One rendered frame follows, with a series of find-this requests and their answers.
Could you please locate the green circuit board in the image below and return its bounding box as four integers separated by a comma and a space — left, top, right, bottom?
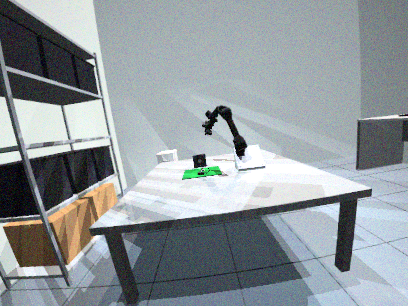
182, 166, 222, 180

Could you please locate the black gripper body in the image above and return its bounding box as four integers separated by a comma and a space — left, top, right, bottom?
205, 120, 214, 135

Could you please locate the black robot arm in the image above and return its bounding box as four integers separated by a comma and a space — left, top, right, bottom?
202, 104, 248, 157

